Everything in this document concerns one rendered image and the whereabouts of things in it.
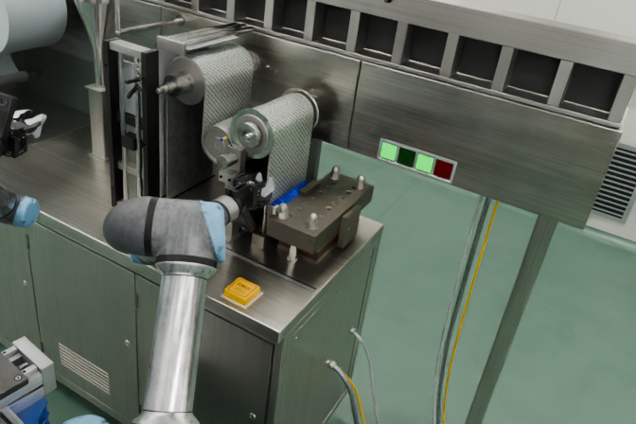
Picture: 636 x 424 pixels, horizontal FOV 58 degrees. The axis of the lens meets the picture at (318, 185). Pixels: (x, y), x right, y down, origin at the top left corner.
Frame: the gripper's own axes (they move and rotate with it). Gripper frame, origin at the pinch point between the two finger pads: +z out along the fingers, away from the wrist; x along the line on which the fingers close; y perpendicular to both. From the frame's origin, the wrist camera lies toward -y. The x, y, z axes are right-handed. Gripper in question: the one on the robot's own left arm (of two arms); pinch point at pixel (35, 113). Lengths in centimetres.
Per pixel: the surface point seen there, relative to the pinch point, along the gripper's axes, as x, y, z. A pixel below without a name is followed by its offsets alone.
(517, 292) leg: 155, 27, 33
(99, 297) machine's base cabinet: 25, 56, -3
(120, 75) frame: 18.2, -14.0, 11.2
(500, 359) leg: 161, 55, 32
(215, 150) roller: 48, 1, 15
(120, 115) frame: 19.3, -1.4, 11.4
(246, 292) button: 73, 22, -18
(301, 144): 71, -4, 26
